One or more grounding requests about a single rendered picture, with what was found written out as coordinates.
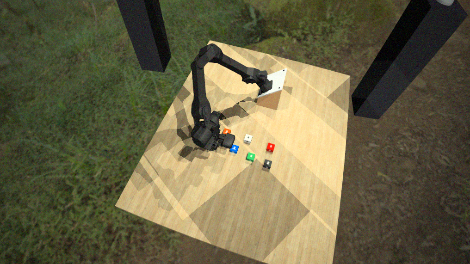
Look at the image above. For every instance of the blue block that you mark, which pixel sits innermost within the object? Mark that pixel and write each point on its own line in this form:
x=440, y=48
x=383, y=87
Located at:
x=234, y=149

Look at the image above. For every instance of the green block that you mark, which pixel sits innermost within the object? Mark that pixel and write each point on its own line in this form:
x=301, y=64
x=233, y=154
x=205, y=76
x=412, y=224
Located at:
x=251, y=157

